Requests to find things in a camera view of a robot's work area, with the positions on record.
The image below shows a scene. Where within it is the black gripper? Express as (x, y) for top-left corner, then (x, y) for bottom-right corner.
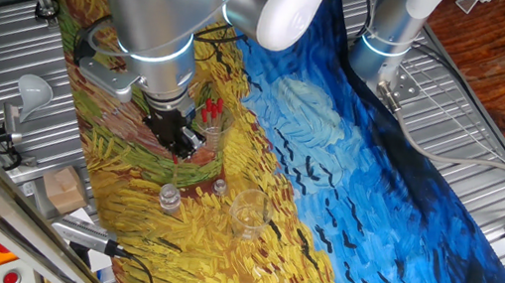
(138, 100), (211, 163)

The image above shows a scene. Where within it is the glass beaker holding droppers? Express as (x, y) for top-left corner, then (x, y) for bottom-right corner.
(188, 97), (238, 157)

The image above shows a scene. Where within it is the small clear glass bottle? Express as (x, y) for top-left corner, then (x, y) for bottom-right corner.
(155, 181), (185, 216)

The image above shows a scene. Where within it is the clear glass bottle stopper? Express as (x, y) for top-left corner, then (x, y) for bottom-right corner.
(210, 177), (229, 198)

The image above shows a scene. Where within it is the empty clear glass beaker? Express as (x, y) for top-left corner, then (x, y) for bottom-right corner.
(225, 186), (277, 244)

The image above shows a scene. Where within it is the small cardboard box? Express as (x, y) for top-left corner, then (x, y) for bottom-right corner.
(45, 161), (82, 192)

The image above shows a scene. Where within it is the large cardboard box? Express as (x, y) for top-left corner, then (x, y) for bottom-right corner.
(39, 175), (92, 219)

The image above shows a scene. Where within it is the white plastic funnel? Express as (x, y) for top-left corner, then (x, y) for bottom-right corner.
(11, 71), (58, 128)

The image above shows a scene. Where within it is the Van Gogh print tablecloth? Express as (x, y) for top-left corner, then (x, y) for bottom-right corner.
(13, 0), (505, 283)

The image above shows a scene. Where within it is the orange box red button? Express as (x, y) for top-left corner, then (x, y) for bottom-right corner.
(0, 237), (21, 272)

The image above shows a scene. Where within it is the grey box red button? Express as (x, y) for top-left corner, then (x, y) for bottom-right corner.
(0, 258), (40, 283)

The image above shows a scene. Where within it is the clear acrylic piece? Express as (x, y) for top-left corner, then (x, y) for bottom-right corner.
(453, 0), (495, 19)

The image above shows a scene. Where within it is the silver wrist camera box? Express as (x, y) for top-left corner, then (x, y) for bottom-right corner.
(71, 55), (145, 106)

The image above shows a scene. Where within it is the black depth camera cable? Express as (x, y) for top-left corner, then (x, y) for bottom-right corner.
(110, 245), (162, 283)

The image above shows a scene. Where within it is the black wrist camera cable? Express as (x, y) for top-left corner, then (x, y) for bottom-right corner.
(70, 0), (249, 90)

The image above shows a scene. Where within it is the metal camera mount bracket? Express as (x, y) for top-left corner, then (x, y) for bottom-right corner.
(0, 100), (33, 174)

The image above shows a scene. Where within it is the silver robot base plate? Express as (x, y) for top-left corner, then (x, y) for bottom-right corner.
(373, 63), (425, 107)

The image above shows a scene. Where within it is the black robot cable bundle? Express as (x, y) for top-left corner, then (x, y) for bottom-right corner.
(356, 0), (378, 35)

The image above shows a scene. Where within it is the thick grey robot cable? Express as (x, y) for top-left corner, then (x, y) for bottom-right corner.
(362, 79), (505, 201)

